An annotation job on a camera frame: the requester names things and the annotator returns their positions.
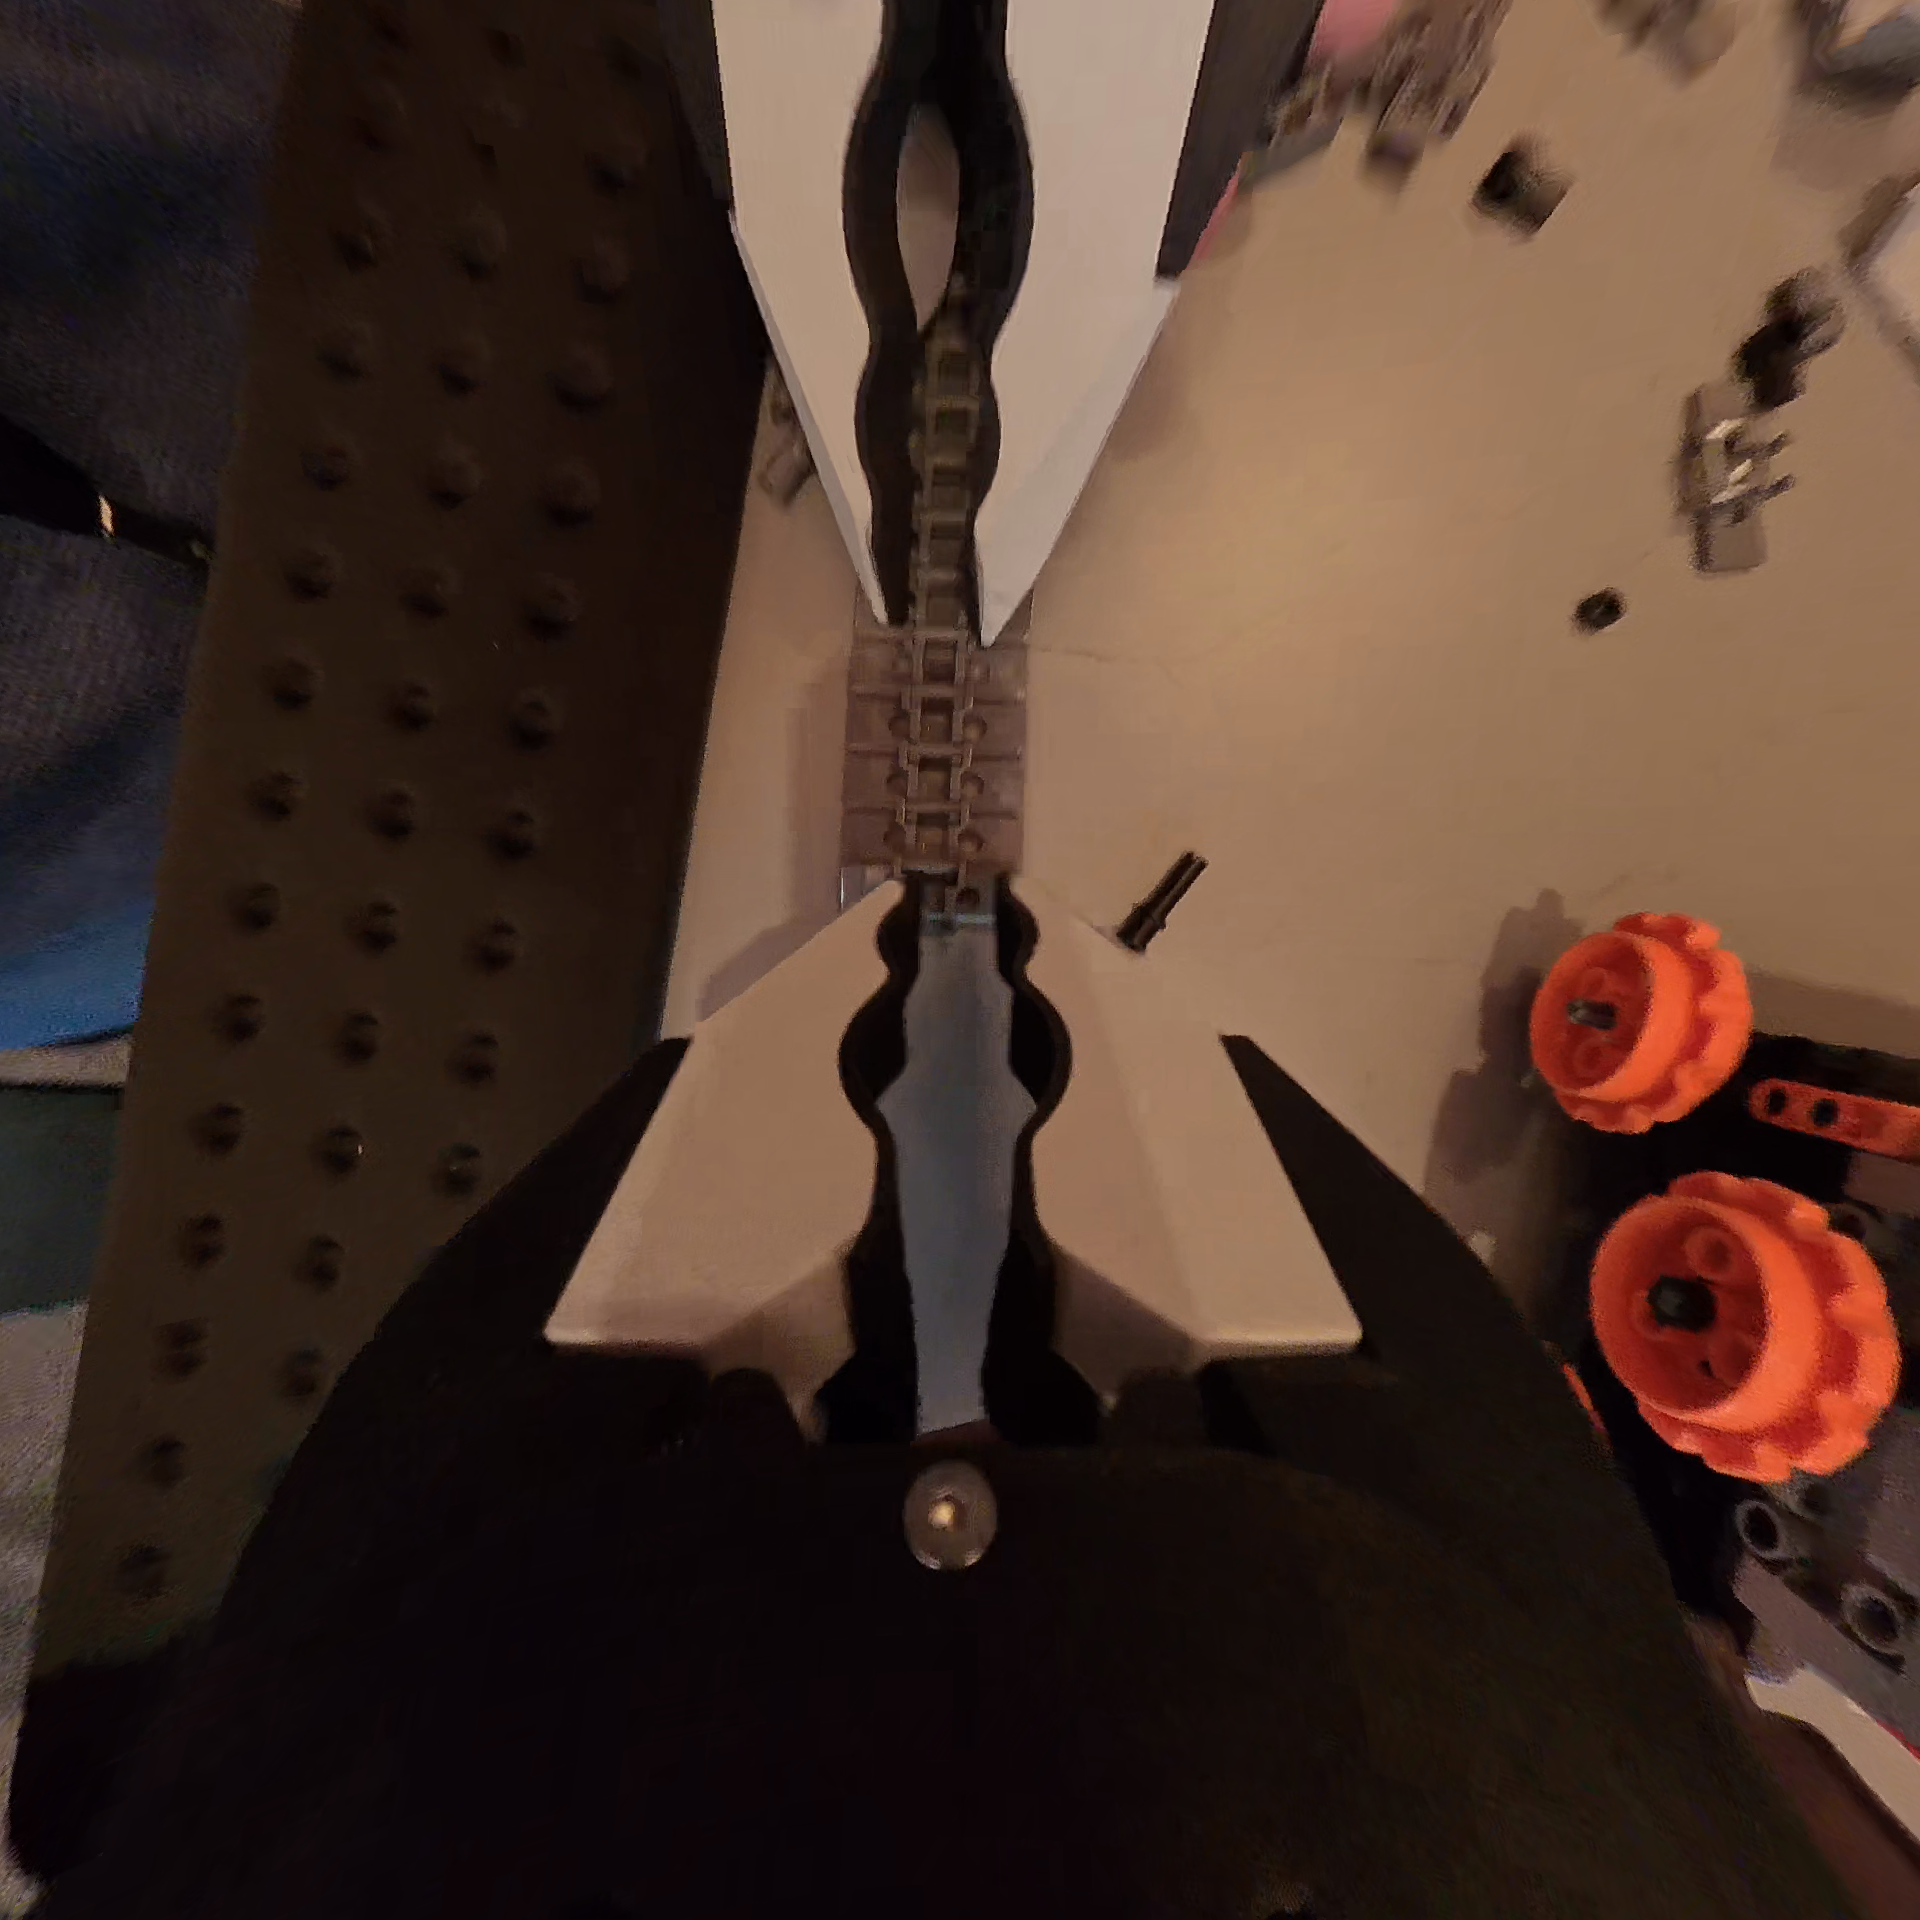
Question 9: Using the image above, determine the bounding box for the single grey track link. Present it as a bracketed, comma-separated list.
[1677, 383, 1796, 575]

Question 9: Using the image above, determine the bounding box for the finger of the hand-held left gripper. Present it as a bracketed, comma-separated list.
[710, 0, 922, 626]
[958, 0, 1208, 642]

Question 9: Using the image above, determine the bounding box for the black perforated panel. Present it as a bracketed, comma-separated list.
[29, 0, 768, 1696]

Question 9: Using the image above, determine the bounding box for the black short connector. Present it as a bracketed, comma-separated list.
[1477, 143, 1571, 236]

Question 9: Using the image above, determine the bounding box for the grey toy track chain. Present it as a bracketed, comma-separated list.
[838, 278, 1038, 932]

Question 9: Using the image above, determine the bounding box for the grey orange toy block vehicle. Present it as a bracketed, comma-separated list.
[1477, 913, 1920, 1713]

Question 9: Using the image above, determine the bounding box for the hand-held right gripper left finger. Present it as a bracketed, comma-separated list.
[547, 882, 922, 1440]

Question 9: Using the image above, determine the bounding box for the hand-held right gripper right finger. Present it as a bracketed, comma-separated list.
[982, 882, 1365, 1440]

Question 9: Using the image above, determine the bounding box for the grey connector block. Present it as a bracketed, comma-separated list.
[1275, 0, 1490, 166]

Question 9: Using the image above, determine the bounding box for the black grey cross connector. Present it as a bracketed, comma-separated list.
[1738, 267, 1850, 410]

